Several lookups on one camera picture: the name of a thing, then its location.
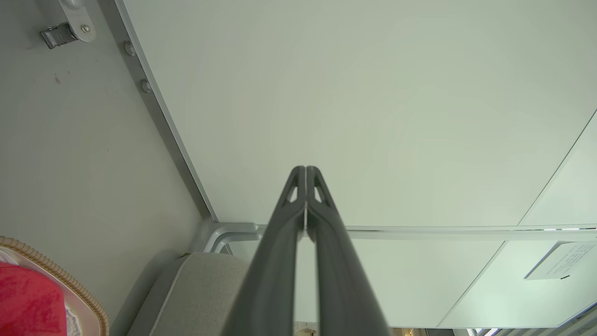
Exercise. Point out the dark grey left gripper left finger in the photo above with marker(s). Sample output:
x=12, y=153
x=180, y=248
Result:
x=275, y=280

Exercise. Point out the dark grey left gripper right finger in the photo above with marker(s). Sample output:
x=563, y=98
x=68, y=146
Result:
x=340, y=280

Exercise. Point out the red garment with white bands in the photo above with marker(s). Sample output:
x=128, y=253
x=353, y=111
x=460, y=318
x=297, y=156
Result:
x=28, y=303

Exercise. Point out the grey fabric sofa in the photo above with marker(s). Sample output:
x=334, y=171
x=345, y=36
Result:
x=200, y=298

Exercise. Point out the white cloth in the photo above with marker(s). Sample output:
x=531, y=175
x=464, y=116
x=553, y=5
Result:
x=73, y=323

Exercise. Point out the wicker-rimmed white laundry basket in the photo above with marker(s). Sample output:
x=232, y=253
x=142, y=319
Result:
x=60, y=280

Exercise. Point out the white paper notice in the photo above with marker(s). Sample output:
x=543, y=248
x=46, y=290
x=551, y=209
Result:
x=569, y=261

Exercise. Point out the round metal bolt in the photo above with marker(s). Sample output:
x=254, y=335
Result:
x=129, y=48
x=146, y=86

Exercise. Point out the grey caster wheel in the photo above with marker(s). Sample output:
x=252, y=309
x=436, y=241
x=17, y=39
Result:
x=77, y=18

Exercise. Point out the aluminium frame rail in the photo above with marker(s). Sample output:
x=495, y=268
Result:
x=419, y=232
x=173, y=140

